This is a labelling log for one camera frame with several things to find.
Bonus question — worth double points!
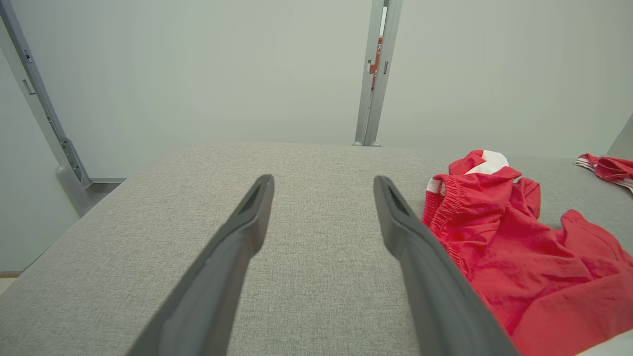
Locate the grey metal partition post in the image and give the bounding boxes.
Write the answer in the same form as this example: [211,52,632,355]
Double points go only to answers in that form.
[352,0,404,148]
[0,0,94,218]

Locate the red shorts with white trim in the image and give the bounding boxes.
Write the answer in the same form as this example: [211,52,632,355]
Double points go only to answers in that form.
[422,149,633,356]

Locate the red jersey with striped trim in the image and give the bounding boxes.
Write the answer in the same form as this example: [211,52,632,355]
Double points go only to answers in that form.
[575,153,633,194]

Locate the grey wall base rail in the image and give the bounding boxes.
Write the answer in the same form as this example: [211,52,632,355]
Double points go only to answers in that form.
[87,177,128,194]

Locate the small orange panel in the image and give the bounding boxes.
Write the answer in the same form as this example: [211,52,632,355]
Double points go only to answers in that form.
[370,36,384,92]

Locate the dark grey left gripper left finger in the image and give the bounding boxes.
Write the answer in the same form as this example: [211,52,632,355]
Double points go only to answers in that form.
[125,173,275,356]

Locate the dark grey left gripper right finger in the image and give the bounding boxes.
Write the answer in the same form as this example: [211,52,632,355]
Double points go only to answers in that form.
[373,175,521,356]

